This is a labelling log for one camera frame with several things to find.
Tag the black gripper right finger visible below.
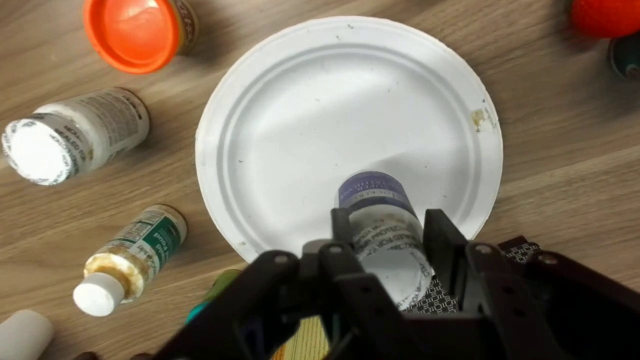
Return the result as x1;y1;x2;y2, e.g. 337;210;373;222
425;208;640;360

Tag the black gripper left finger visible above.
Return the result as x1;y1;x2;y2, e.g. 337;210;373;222
154;207;429;360

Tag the white bottle purple label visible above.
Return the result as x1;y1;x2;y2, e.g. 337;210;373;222
337;170;437;313

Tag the slim white bottle green label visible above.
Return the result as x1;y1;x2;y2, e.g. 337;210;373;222
71;202;190;321

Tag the large white bottle blue label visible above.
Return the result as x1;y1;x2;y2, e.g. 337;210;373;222
0;87;152;189

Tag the small orange cup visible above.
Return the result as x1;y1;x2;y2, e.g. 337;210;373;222
83;0;201;76

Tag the white paper plate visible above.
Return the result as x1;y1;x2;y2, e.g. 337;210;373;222
195;16;506;266

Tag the white paper cup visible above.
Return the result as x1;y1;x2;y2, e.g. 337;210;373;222
0;308;57;360

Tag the red tomato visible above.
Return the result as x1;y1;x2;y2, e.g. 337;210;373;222
568;0;640;41

